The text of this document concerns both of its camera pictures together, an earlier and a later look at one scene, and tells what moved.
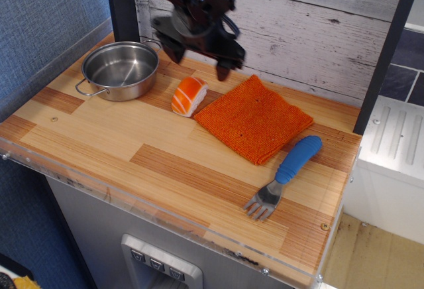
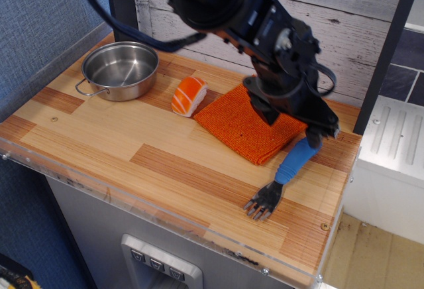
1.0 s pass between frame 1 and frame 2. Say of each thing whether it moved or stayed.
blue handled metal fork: stayed
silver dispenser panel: stayed
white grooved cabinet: stayed
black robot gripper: moved
